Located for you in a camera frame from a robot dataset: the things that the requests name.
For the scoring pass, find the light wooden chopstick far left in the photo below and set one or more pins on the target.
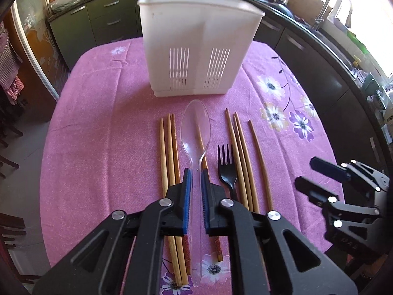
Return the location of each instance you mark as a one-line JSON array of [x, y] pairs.
[[164, 180]]

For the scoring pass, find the white plastic utensil holder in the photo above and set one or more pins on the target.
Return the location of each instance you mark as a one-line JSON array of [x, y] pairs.
[[196, 47]]

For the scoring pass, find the pink floral tablecloth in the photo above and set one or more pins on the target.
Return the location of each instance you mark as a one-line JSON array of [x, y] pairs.
[[102, 151]]

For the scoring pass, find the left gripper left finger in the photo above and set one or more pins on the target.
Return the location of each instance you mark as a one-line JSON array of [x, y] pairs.
[[123, 254]]

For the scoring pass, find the clear plastic spoon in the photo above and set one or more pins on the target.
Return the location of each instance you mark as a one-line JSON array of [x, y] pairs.
[[195, 137]]

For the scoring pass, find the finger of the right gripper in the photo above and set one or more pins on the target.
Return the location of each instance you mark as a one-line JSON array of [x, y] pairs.
[[316, 194], [333, 171]]

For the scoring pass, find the dark wooden chair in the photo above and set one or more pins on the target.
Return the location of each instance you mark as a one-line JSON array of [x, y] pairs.
[[11, 226]]

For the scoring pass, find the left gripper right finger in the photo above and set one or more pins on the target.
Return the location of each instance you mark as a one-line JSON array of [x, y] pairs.
[[268, 255]]

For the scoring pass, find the light wooden chopstick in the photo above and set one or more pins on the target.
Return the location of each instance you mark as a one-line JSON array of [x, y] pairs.
[[164, 180], [180, 266]]

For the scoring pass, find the dark kitchen cabinets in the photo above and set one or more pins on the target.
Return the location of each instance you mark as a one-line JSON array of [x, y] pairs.
[[349, 121]]

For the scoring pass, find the brown wooden chopstick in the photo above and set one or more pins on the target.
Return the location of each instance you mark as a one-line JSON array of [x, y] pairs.
[[242, 187], [243, 163], [265, 180], [252, 185]]

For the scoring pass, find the checkered hanging cloth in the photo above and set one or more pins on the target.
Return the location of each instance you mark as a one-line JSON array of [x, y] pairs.
[[10, 63]]

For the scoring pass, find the black plastic fork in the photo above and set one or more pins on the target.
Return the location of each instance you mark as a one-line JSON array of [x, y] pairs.
[[227, 169]]

